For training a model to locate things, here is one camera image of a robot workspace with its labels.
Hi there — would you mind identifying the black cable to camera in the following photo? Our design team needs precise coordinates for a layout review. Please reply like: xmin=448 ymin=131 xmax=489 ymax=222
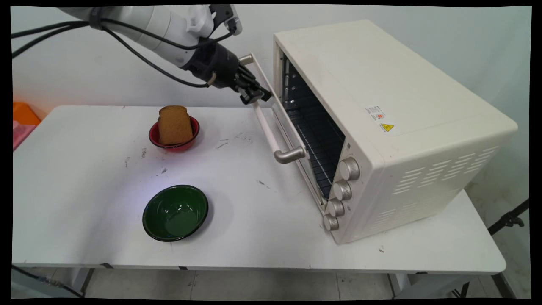
xmin=11 ymin=18 xmax=236 ymax=51

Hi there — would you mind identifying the orange box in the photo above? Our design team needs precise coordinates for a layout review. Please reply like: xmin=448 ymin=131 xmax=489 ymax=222
xmin=13 ymin=101 xmax=42 ymax=127

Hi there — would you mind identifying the dark green bowl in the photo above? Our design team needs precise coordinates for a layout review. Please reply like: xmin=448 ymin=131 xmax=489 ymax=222
xmin=142 ymin=184 xmax=209 ymax=243

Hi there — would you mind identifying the red bowl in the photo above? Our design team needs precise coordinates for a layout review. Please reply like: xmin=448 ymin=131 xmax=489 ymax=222
xmin=148 ymin=115 xmax=200 ymax=153

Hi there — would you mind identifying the metal oven rack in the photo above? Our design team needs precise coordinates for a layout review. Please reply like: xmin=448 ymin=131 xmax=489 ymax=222
xmin=281 ymin=97 xmax=346 ymax=200

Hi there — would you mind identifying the white table leg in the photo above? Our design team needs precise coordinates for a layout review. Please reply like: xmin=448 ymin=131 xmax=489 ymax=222
xmin=387 ymin=273 xmax=412 ymax=298
xmin=69 ymin=267 xmax=96 ymax=294

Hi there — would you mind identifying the white label sticker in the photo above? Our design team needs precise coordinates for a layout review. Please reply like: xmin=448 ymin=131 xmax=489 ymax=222
xmin=365 ymin=105 xmax=386 ymax=122

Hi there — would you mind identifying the brown bread slice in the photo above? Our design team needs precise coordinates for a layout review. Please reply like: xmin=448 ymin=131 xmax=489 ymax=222
xmin=158 ymin=105 xmax=194 ymax=146

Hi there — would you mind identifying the black table frame strut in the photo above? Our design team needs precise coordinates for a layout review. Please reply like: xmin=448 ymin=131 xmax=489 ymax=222
xmin=491 ymin=273 xmax=518 ymax=299

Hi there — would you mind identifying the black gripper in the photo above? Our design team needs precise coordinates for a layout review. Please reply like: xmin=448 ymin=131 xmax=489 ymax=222
xmin=180 ymin=42 xmax=273 ymax=105

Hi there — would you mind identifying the black floor cable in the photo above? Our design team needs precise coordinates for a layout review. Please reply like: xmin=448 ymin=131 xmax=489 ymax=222
xmin=11 ymin=264 xmax=86 ymax=298

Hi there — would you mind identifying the black cable to gripper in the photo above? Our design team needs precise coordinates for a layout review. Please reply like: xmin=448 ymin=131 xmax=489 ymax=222
xmin=11 ymin=23 xmax=217 ymax=89

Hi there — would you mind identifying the black tripod stand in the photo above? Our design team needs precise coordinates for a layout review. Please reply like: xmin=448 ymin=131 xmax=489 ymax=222
xmin=487 ymin=198 xmax=531 ymax=236

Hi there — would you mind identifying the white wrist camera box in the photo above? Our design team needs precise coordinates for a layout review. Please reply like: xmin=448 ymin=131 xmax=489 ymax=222
xmin=209 ymin=5 xmax=243 ymax=36

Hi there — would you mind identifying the cream toaster oven body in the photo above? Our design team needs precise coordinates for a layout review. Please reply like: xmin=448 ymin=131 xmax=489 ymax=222
xmin=273 ymin=19 xmax=519 ymax=245

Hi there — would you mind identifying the large silver oven knob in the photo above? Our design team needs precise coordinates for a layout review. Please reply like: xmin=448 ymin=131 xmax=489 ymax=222
xmin=339 ymin=156 xmax=361 ymax=181

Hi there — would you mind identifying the pink box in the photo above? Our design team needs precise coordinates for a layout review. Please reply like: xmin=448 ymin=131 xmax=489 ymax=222
xmin=13 ymin=120 xmax=36 ymax=151

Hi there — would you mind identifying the glass oven door with handle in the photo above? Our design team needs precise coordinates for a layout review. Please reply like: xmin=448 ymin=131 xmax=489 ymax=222
xmin=238 ymin=53 xmax=327 ymax=209

